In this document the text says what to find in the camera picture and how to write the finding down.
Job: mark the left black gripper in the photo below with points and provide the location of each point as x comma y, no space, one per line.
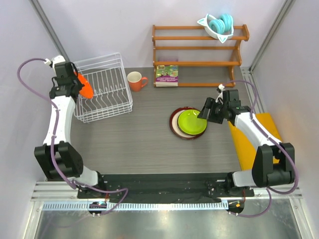
80,85

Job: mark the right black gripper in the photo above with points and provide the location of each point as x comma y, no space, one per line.
211,104

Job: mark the green plate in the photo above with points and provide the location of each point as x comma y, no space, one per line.
189,123

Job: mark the orange plate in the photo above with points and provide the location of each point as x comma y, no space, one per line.
87,90

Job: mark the large red cream plate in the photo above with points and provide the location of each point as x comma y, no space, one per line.
174,129

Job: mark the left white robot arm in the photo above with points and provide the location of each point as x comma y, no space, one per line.
58,159

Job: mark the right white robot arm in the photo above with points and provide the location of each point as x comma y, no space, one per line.
274,162

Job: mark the wooden shelf rack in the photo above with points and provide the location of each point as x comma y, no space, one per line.
234,60

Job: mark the yellow board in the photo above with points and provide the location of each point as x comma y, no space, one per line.
244,149

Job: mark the colourful book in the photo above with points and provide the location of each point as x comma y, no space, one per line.
166,76

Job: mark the orange mug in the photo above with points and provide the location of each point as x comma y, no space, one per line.
136,81

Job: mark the teal headphones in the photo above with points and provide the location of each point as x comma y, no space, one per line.
222,25

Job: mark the white cat ear bowl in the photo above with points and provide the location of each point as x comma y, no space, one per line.
221,37

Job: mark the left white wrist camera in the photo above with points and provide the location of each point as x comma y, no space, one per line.
55,60

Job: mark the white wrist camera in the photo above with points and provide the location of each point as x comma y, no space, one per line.
55,60
220,90

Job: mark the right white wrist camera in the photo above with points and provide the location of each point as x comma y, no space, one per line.
220,90

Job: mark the white wire dish rack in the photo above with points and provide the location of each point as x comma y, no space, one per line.
112,94

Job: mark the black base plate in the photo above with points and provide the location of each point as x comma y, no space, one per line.
179,188

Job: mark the perforated metal rail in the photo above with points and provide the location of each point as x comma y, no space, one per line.
97,206

